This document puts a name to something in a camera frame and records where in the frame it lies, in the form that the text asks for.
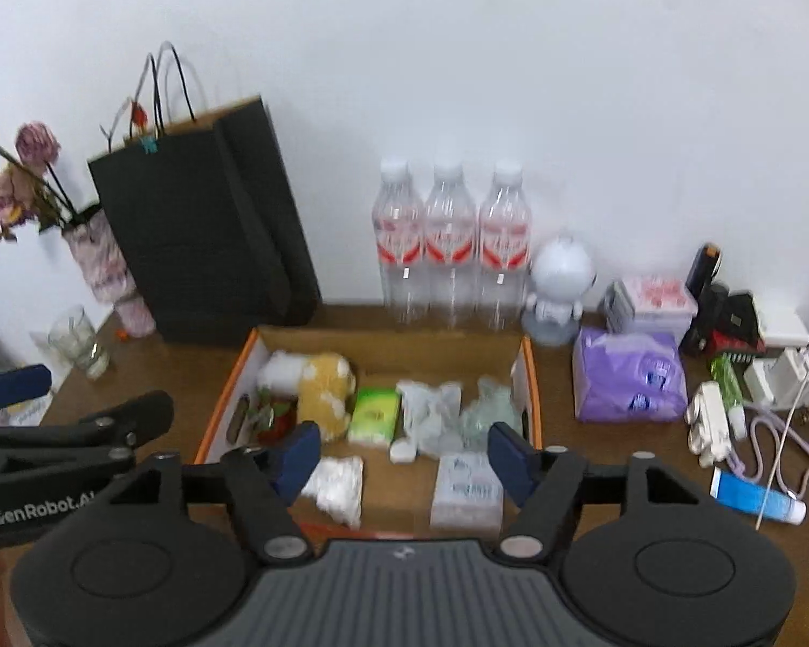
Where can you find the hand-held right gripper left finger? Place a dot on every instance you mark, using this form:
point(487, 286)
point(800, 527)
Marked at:
point(296, 462)

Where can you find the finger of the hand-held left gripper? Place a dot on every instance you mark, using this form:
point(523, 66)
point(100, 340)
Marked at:
point(13, 387)
point(145, 414)

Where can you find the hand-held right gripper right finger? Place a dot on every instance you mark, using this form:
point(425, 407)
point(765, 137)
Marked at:
point(512, 465)

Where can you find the red strawberry toy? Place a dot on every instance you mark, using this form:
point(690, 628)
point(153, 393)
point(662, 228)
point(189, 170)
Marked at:
point(273, 418)

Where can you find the clear cotton swab box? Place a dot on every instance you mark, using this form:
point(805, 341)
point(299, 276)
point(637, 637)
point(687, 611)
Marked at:
point(464, 492)

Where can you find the green tissue packet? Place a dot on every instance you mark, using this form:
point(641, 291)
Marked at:
point(374, 416)

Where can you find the large white tissue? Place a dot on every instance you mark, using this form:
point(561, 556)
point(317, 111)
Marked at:
point(431, 414)

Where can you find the small white tissue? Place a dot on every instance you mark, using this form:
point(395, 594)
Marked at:
point(403, 450)

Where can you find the red cardboard box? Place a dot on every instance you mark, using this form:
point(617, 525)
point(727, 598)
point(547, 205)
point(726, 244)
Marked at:
point(391, 357)

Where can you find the clear greenish plastic wrap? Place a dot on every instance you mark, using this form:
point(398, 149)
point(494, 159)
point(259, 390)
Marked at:
point(489, 408)

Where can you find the yellow plush toy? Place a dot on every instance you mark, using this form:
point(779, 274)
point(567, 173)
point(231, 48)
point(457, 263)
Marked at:
point(325, 391)

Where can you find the clear drinking glass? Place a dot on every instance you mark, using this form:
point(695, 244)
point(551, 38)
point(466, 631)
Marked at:
point(77, 344)

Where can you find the white fluffy pad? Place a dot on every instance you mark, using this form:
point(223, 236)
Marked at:
point(282, 371)

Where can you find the purple plastic packet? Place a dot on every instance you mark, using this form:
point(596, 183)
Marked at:
point(627, 377)

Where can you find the pink mottled vase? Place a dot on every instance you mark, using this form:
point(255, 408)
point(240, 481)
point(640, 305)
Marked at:
point(104, 263)

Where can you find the black paper bag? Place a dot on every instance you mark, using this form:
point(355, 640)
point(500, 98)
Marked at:
point(195, 236)

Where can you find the white round robot toy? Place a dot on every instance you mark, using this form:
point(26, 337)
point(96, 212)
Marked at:
point(559, 283)

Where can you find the dried rose bouquet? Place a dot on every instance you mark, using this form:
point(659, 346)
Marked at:
point(20, 195)

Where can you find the pink and white box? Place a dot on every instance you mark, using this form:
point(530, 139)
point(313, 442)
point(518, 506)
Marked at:
point(654, 303)

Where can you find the clear water bottle red label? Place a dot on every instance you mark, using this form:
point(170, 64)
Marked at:
point(450, 246)
point(505, 246)
point(399, 242)

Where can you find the small green bottle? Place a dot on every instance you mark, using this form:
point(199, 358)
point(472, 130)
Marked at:
point(727, 384)

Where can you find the blue and white tube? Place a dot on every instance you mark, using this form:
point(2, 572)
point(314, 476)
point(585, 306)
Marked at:
point(748, 495)

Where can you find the black and red case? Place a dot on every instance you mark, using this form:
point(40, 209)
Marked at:
point(731, 327)

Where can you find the black lighter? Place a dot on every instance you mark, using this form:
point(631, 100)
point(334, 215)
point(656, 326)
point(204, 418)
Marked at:
point(703, 273)

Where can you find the white power adapter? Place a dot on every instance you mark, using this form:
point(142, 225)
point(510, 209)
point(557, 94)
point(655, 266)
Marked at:
point(785, 377)

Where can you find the white charger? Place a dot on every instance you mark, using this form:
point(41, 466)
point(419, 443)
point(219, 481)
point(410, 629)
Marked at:
point(782, 327)

